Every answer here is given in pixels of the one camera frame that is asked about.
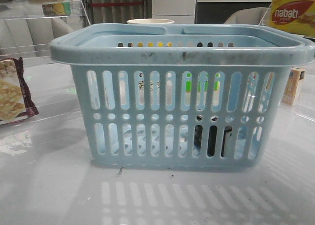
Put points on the clear acrylic display shelf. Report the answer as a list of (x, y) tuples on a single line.
[(26, 32)]

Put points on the light blue plastic basket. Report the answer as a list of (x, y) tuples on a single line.
[(128, 82)]

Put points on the right clear acrylic shelf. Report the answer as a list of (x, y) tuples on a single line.
[(304, 59)]

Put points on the grey armchair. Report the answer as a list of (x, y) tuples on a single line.
[(252, 16)]

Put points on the small beige carton box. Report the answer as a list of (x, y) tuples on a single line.
[(293, 86)]

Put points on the dark kitchen counter cabinet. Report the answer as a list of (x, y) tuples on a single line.
[(218, 11)]

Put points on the white refrigerator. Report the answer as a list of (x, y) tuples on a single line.
[(180, 11)]

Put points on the yellow nabati wafer box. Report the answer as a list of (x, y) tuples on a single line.
[(293, 16)]

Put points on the green cartoon label bottle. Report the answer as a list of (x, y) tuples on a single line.
[(57, 9)]

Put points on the maroon cracker snack packet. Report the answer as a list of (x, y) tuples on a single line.
[(15, 97)]

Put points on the tissue pack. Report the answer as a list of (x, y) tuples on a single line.
[(203, 131)]

